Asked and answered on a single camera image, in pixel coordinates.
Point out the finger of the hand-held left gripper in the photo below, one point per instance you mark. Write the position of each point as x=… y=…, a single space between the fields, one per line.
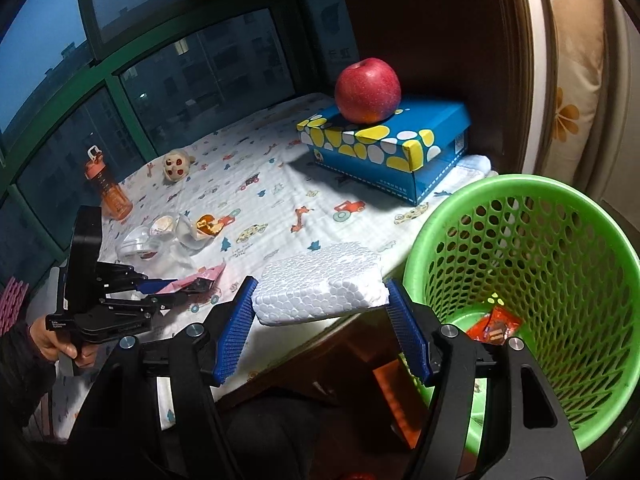
x=150 y=306
x=152 y=286

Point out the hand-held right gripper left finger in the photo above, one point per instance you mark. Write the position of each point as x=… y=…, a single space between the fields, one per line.
x=235 y=330

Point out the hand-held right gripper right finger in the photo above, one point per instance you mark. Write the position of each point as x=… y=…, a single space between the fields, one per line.
x=407 y=330

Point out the pink paper wrapper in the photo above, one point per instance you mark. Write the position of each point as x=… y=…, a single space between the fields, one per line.
x=210 y=272

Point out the clear box with orange food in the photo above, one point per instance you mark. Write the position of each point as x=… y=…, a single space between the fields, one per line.
x=207 y=225

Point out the white foam piece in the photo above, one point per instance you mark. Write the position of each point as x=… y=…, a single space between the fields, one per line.
x=320 y=285

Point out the green plastic basket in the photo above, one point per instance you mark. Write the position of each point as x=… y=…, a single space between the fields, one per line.
x=505 y=182

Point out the person's left forearm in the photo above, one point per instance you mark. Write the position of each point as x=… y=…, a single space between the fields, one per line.
x=22 y=380

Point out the person's left hand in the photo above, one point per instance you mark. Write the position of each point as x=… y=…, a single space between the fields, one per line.
x=50 y=345

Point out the orange object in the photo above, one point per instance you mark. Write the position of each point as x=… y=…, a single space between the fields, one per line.
x=395 y=395

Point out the red snack wrapper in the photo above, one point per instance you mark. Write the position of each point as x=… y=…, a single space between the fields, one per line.
x=492 y=327

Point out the orange water bottle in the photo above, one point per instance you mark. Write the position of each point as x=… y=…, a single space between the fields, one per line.
x=112 y=195

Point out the beige plush toy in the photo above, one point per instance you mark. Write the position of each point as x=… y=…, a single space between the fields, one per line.
x=176 y=167

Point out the red object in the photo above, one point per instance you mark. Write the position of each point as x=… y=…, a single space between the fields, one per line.
x=357 y=476

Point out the printed blanket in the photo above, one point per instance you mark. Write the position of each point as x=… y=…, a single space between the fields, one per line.
x=300 y=180

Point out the white cloth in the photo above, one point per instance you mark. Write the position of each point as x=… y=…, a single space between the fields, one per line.
x=470 y=170

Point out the blue spotted cardboard box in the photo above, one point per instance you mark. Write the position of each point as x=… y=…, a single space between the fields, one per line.
x=430 y=120

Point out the red apple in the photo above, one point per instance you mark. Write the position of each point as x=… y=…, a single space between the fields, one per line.
x=367 y=90

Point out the floral curtain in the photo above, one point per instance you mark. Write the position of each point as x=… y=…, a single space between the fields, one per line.
x=570 y=60

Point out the green window frame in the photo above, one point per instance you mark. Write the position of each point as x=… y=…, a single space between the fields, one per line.
x=107 y=65

